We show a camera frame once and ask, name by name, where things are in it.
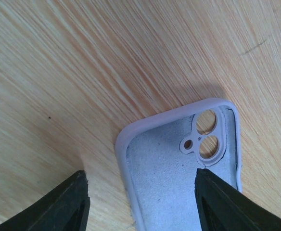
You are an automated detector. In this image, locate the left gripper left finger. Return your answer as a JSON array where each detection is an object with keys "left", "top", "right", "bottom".
[{"left": 0, "top": 170, "right": 90, "bottom": 231}]

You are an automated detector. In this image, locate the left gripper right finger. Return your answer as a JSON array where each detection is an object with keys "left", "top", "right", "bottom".
[{"left": 195, "top": 168, "right": 281, "bottom": 231}]

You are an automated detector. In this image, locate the lavender phone case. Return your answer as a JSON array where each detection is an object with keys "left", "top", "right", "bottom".
[{"left": 115, "top": 98, "right": 242, "bottom": 231}]

